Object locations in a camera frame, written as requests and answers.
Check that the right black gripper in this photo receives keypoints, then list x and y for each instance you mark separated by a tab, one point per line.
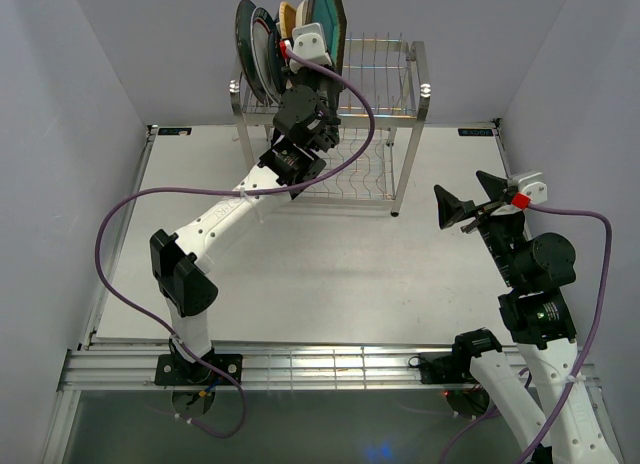
450	207

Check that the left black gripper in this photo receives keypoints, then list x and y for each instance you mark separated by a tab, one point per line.
300	76

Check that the dark blue leaf-shaped dish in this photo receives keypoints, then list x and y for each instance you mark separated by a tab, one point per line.
275	61

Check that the pink cream floral round plate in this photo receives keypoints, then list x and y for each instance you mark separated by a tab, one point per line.
301	14

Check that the dark square plate gold rim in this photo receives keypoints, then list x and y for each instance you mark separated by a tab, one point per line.
335	47

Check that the square bamboo-pattern tray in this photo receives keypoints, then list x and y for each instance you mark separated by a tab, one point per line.
286	19

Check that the white plate green red rim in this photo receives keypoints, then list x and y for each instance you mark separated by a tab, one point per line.
262	32

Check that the large dark teal round plate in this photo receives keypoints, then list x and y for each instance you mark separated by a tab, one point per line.
243	22

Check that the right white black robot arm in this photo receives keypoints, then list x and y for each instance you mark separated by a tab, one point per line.
558	424

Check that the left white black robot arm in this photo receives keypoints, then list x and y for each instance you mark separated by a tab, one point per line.
305	124

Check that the stainless steel two-tier dish rack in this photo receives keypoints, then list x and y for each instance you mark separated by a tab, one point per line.
377	147

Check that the green square dish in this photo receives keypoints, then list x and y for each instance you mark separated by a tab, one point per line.
331	15

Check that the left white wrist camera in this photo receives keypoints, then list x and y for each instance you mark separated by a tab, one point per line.
307	42

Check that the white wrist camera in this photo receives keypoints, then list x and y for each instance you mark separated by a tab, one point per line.
523	189
307	42

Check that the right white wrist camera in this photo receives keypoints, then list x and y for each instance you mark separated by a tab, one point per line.
523	189

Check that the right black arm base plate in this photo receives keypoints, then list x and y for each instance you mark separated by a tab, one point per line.
444	369

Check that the aluminium front rail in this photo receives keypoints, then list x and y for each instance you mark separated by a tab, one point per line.
263	368

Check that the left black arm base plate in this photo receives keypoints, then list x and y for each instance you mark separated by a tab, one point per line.
173	370

